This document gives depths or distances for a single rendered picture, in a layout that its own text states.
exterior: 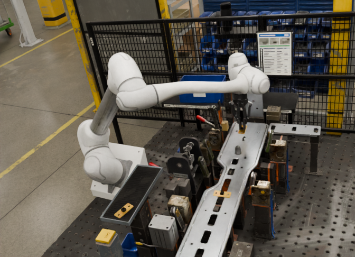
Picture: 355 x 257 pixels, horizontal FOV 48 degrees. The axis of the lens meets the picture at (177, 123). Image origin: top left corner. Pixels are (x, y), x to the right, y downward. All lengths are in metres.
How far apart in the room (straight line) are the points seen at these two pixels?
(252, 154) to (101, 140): 0.86
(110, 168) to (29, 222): 1.62
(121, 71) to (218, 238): 0.88
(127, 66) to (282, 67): 1.13
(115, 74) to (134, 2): 2.27
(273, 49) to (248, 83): 0.74
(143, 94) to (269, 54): 1.06
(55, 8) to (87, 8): 4.89
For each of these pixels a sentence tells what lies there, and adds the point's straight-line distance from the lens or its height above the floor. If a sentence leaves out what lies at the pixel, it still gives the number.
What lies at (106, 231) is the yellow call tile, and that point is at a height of 1.16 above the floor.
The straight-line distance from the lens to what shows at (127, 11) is 4.22.
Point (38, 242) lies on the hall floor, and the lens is 3.54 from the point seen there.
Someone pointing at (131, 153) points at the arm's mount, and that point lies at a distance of 2.45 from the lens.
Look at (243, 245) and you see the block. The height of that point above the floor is 1.03.
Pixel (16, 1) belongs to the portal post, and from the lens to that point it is 8.51.
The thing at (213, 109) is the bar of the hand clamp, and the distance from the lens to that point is 2.21.
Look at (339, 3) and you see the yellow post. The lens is 2.52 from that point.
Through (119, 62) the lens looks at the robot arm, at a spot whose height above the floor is 1.62.
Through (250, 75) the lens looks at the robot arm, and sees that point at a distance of 1.91.
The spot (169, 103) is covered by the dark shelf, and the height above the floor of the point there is 1.03.
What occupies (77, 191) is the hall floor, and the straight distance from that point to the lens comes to 3.88.
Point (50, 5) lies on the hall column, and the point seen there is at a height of 0.51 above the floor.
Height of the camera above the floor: 2.29
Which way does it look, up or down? 31 degrees down
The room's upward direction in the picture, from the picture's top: 10 degrees counter-clockwise
